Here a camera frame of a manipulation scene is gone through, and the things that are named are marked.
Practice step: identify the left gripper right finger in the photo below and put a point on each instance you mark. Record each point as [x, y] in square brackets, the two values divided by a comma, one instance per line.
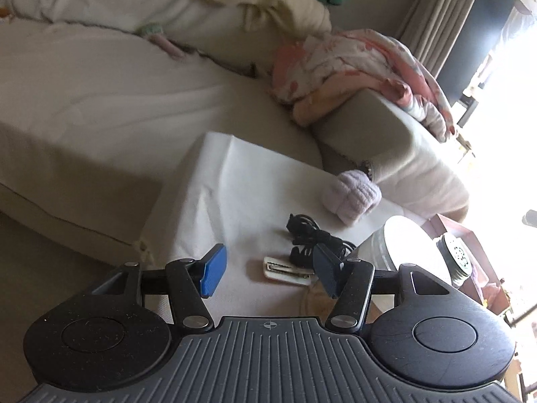
[349, 282]

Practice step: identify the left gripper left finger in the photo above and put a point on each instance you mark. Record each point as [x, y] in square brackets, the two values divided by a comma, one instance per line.
[192, 281]

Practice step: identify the orange label glass jar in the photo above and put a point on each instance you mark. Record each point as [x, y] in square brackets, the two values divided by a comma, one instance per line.
[402, 241]

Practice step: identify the white metal clip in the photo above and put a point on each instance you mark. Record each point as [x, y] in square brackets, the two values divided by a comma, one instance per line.
[282, 271]

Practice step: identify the lilac knitted cloth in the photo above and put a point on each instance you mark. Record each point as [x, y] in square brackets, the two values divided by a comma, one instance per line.
[350, 196]

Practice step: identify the white table cloth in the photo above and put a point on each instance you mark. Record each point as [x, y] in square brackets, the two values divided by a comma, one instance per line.
[232, 192]

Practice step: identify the green lid glass jar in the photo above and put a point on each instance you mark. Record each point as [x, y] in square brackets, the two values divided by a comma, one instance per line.
[457, 258]

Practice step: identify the pink cardboard box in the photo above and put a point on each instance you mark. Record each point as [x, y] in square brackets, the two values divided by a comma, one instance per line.
[483, 286]

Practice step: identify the floral pink blanket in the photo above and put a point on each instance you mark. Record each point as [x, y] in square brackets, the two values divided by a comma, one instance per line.
[316, 76]

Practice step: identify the beige sofa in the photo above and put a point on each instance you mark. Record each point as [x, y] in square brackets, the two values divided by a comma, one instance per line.
[101, 100]

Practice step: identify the beige curtain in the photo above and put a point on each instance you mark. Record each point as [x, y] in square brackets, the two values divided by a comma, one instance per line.
[431, 28]

